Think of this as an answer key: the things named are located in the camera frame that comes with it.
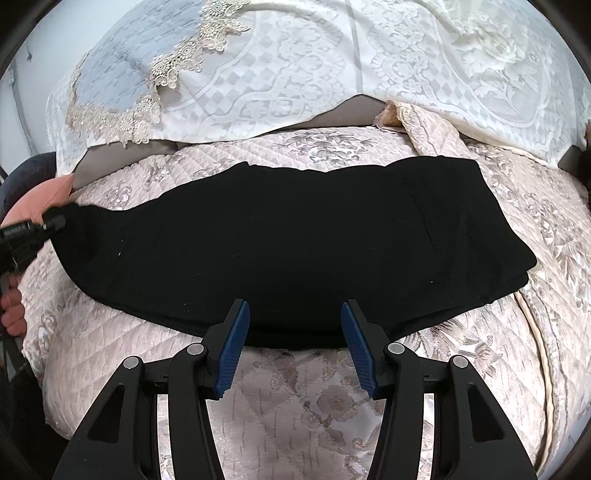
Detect person's left hand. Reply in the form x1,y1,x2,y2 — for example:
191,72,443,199
1,275,27,337

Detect grey upholstered headboard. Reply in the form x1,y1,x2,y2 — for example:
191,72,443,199
73,95,590,190

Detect white lace headboard cover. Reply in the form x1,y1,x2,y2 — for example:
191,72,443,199
47,1,590,174

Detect salmon pink pillow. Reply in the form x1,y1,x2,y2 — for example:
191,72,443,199
1,174,75,227

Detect black pants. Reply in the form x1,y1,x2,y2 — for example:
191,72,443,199
46,156,536,350

